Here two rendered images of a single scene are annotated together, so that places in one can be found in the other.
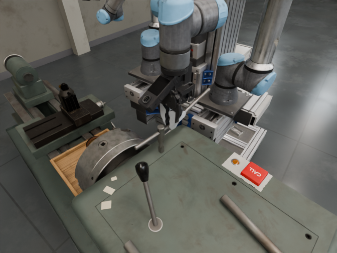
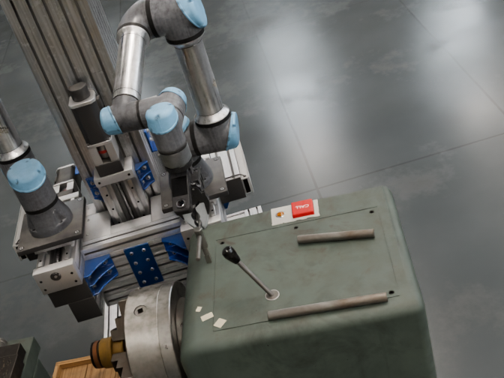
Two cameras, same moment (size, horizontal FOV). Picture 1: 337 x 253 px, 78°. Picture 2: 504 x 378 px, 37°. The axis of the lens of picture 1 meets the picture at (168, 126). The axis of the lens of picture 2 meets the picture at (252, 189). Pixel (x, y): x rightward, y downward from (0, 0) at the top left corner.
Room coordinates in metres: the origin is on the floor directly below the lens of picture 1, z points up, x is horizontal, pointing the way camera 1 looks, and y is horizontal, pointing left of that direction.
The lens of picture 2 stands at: (-0.89, 0.82, 2.50)
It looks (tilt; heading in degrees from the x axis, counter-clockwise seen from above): 34 degrees down; 324
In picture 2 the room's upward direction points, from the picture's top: 17 degrees counter-clockwise
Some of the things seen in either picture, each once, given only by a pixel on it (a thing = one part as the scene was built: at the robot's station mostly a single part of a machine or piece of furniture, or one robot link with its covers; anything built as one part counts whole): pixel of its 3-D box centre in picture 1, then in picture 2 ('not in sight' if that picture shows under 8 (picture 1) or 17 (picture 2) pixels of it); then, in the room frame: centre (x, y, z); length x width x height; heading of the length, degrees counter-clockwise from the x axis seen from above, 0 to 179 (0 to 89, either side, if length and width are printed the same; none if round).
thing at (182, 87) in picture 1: (175, 84); (184, 178); (0.51, -0.02, 1.49); 0.09 x 0.08 x 0.12; 135
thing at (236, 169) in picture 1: (244, 175); (296, 220); (0.39, -0.24, 1.23); 0.13 x 0.08 x 0.06; 45
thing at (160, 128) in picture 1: (161, 139); (203, 245); (0.47, 0.02, 1.31); 0.02 x 0.02 x 0.12
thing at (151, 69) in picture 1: (152, 62); (45, 211); (1.23, 0.10, 1.21); 0.15 x 0.15 x 0.10
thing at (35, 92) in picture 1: (26, 79); not in sight; (1.39, 1.06, 1.01); 0.30 x 0.20 x 0.29; 45
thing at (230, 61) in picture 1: (230, 68); (178, 140); (0.92, -0.29, 1.33); 0.13 x 0.12 x 0.14; 42
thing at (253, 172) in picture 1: (254, 173); (302, 209); (0.37, -0.26, 1.26); 0.06 x 0.06 x 0.02; 45
